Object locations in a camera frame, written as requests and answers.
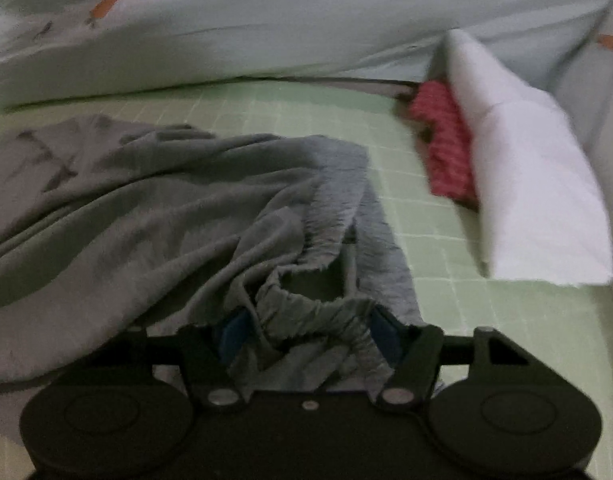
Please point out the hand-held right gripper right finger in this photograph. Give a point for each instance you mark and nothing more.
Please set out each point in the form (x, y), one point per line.
(386, 334)

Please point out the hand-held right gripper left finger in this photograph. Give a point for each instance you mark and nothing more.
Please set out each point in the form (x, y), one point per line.
(230, 337)

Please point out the grey garment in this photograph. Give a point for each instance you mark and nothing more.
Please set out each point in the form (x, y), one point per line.
(136, 220)

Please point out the green checked bed sheet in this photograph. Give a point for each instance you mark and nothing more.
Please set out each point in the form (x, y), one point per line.
(431, 260)

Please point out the red patterned cloth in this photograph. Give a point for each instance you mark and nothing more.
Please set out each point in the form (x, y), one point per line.
(446, 145)

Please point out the white folded cloth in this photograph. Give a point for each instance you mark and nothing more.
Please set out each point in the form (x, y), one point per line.
(526, 170)

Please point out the pale blue carrot-print blanket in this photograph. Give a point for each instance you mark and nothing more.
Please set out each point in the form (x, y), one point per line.
(286, 10)

